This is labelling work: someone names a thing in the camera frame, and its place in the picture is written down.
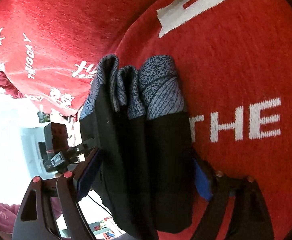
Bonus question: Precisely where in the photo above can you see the white cabinet with dark opening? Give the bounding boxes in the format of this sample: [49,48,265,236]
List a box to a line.
[20,127,56,179]

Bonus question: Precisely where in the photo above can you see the black pants with grey trim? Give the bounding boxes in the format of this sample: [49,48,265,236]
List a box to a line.
[80,54,195,239]

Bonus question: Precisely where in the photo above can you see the pink sleeved left forearm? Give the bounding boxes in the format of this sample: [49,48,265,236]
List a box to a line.
[0,194,63,240]

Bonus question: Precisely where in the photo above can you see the red sofa cover white characters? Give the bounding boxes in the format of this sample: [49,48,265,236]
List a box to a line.
[0,0,292,239]

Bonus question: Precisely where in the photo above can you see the thin black cable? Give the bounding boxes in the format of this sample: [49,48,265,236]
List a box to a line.
[87,193,113,217]

